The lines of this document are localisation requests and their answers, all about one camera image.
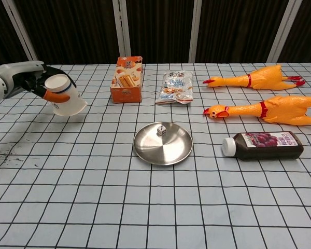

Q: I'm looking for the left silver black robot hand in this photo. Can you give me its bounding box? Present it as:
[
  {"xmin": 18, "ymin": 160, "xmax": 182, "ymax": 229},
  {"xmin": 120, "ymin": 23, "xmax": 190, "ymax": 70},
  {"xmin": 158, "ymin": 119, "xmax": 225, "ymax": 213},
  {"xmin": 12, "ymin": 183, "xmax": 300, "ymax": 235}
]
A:
[{"xmin": 0, "ymin": 61, "xmax": 77, "ymax": 104}]

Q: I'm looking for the white paper cup blue band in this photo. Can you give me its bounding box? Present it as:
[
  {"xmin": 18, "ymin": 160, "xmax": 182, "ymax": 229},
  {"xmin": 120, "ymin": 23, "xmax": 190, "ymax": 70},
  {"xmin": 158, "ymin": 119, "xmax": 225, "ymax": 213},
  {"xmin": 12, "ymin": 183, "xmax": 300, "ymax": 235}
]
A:
[{"xmin": 44, "ymin": 74, "xmax": 88, "ymax": 117}]

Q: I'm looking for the round stainless steel plate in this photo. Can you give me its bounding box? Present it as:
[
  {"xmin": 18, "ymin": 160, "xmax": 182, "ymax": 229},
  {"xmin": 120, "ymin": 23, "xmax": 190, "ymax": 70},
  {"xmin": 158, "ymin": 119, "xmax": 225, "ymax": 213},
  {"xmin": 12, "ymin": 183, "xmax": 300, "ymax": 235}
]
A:
[{"xmin": 133, "ymin": 121, "xmax": 193, "ymax": 165}]

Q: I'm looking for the orange egg roll snack box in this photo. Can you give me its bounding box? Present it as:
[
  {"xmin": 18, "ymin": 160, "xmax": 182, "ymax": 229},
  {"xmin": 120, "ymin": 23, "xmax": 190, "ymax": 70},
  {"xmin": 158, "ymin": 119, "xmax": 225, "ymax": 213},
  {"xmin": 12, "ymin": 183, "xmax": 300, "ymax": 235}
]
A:
[{"xmin": 109, "ymin": 56, "xmax": 144, "ymax": 104}]

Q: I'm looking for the silver white snack bag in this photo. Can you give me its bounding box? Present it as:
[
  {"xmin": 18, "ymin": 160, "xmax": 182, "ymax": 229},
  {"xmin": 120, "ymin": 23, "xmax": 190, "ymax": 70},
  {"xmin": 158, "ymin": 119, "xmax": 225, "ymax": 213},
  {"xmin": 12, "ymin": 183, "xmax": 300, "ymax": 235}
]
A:
[{"xmin": 155, "ymin": 70, "xmax": 194, "ymax": 106}]

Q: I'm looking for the light blue grid tablecloth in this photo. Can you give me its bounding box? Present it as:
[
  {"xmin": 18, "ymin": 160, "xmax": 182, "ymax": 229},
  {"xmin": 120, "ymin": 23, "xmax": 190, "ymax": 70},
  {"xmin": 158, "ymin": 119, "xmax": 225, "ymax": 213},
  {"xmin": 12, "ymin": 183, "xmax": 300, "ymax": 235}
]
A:
[{"xmin": 0, "ymin": 62, "xmax": 311, "ymax": 249}]

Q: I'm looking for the yellow rubber chicken toy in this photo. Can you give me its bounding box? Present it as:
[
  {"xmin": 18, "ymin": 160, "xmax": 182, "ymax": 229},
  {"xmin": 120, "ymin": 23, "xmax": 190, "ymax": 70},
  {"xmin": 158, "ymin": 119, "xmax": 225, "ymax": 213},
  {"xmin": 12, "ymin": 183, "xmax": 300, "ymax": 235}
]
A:
[
  {"xmin": 203, "ymin": 95, "xmax": 311, "ymax": 127},
  {"xmin": 202, "ymin": 64, "xmax": 306, "ymax": 91}
]

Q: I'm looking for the dark grape juice bottle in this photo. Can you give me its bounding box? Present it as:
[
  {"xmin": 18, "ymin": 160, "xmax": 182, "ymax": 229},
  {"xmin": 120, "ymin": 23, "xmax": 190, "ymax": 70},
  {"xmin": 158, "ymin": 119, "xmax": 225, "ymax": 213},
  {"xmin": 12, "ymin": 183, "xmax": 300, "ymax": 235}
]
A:
[{"xmin": 222, "ymin": 131, "xmax": 304, "ymax": 161}]

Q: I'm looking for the white metal frame post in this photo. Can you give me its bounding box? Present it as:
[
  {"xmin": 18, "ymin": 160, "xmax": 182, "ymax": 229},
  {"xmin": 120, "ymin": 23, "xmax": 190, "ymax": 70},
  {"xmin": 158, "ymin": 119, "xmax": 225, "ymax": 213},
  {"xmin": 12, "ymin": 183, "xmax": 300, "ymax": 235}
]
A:
[
  {"xmin": 112, "ymin": 0, "xmax": 132, "ymax": 64},
  {"xmin": 267, "ymin": 0, "xmax": 303, "ymax": 63},
  {"xmin": 188, "ymin": 0, "xmax": 203, "ymax": 63},
  {"xmin": 1, "ymin": 0, "xmax": 40, "ymax": 65}
]

